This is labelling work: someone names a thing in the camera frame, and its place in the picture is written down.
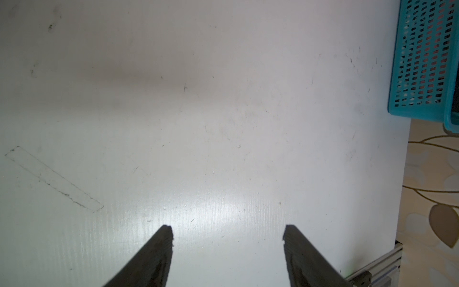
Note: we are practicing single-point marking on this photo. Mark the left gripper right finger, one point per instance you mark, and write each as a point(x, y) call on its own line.
point(306, 265)

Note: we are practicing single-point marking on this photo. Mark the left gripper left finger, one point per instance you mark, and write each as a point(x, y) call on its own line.
point(151, 264)

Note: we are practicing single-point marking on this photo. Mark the teal plastic basket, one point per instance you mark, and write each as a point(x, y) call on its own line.
point(426, 62)

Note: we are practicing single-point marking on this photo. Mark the aluminium front rail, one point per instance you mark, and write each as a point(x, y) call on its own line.
point(383, 272)

